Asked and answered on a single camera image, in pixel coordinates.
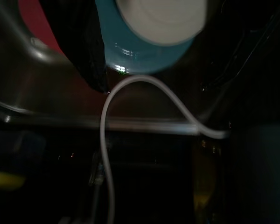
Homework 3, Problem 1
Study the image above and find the red basin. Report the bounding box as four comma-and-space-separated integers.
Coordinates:
17, 0, 63, 56

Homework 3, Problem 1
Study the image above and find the stainless steel sink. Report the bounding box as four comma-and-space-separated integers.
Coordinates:
0, 0, 280, 140

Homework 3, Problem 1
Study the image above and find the white cable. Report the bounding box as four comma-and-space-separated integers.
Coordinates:
99, 74, 230, 224

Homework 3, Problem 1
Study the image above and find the blue mug with white inside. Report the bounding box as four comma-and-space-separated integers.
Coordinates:
95, 0, 207, 75

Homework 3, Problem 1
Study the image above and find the yellow sponge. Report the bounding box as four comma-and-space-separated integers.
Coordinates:
0, 171, 27, 188

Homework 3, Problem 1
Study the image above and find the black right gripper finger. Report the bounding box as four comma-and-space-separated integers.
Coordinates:
41, 0, 109, 94

